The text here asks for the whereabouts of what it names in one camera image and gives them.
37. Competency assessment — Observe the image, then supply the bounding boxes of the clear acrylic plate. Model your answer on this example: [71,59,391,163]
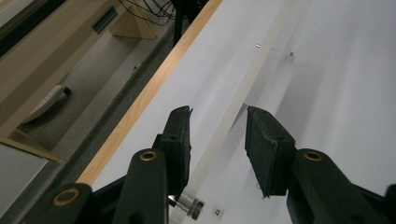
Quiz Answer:
[168,0,316,224]

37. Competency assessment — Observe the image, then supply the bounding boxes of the thin metal rod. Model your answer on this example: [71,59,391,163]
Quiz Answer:
[168,190,206,221]

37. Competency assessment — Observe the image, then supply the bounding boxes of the black metal stand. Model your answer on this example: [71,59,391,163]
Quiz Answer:
[172,0,210,49]

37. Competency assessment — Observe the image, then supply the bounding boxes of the black cables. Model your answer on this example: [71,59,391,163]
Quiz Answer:
[119,0,176,27]

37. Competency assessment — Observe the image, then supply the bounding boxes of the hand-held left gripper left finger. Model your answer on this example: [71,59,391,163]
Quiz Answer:
[151,105,194,201]

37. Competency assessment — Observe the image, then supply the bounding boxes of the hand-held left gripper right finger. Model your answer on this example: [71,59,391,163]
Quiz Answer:
[244,105,297,199]

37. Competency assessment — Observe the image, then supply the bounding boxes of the white power strip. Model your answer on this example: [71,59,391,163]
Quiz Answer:
[21,84,72,124]

